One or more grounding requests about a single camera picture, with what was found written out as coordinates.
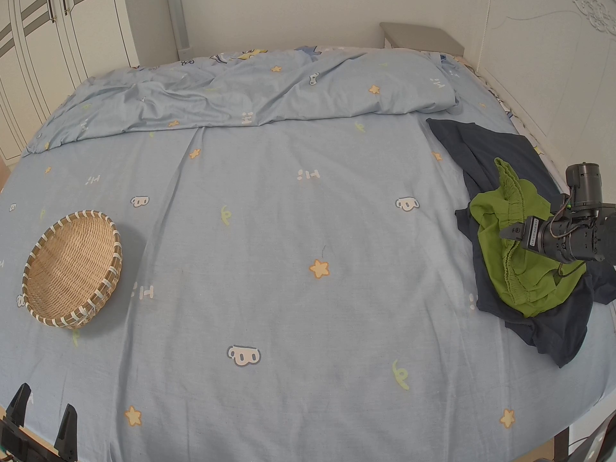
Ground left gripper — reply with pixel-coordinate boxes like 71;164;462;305
0;383;79;462

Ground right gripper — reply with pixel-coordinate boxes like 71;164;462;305
522;215;574;263

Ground green shorts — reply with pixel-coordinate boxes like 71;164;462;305
469;158;588;319

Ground dark blue garment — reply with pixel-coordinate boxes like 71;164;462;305
426;117;616;368

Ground round woven basket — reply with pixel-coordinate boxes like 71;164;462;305
21;209;123;331

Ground bed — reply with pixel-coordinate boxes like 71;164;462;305
0;0;616;462

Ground grey bedside table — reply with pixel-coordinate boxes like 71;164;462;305
379;21;466;54

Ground pale blue quilt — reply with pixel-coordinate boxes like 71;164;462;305
21;45;465;155

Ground white wardrobe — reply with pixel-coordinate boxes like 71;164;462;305
0;0;167;162

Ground black cable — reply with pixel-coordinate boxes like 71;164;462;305
552;258;589;287

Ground white cord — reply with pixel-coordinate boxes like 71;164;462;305
474;0;494;73

